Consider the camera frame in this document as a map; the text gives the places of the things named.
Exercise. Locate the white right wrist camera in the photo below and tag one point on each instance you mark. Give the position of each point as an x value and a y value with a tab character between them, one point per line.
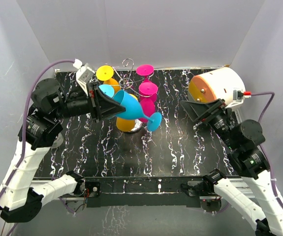
236	99

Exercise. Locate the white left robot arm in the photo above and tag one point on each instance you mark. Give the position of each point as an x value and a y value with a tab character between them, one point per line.
19	201

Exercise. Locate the pink wine glass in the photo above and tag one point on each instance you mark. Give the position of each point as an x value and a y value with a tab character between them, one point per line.
148	95
145	71

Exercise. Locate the orange wine glass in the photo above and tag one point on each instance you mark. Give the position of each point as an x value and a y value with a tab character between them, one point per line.
105	74
126	120

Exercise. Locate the blue wine glass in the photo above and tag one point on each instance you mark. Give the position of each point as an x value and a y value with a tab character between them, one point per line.
107	90
153	122

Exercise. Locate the pink wine glass front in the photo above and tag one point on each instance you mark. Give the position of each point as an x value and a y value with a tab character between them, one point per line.
148	95

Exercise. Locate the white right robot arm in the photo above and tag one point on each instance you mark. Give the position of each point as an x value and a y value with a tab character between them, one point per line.
243	139

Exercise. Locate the white orange cylindrical container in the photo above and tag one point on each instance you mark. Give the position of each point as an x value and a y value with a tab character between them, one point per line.
213	85

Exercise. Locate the round tape roll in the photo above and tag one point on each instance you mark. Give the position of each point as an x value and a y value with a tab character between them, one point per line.
58	141

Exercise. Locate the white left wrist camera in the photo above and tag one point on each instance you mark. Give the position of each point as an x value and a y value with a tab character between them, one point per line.
84	74

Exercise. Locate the orange wine glass front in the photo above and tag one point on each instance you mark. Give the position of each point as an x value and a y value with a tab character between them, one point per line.
126	120

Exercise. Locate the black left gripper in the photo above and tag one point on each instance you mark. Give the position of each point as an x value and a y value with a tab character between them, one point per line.
107	107

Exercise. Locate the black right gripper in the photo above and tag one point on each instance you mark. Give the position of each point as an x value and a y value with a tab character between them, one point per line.
194	110

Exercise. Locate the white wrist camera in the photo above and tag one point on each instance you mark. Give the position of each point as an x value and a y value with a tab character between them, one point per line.
84	74
236	99

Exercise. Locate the chrome wine glass rack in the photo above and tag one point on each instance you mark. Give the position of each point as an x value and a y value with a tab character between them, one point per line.
127	82

